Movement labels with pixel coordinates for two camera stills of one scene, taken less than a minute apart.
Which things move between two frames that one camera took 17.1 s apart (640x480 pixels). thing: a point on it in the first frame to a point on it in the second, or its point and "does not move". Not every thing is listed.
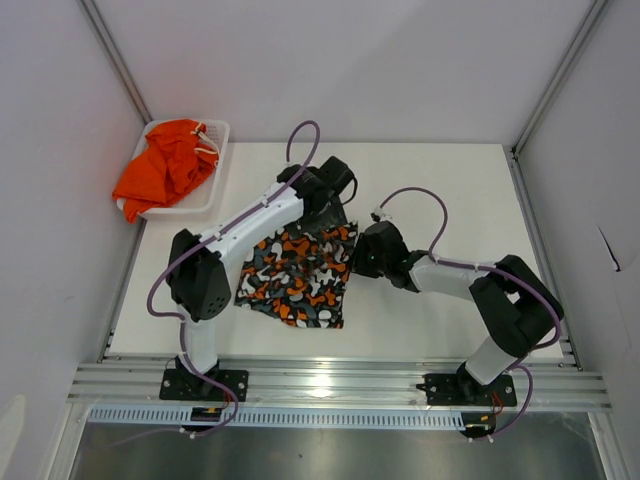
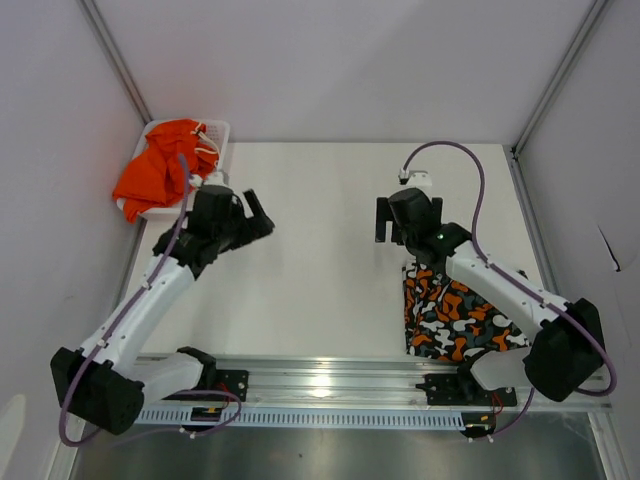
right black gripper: [359, 260] to [385, 215]
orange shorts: [178, 156] does not move
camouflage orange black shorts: [300, 274] to [446, 321]
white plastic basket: [207, 198] does not move
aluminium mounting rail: [282, 382] does not move
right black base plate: [462, 389] does not move
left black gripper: [334, 216] to [253, 228]
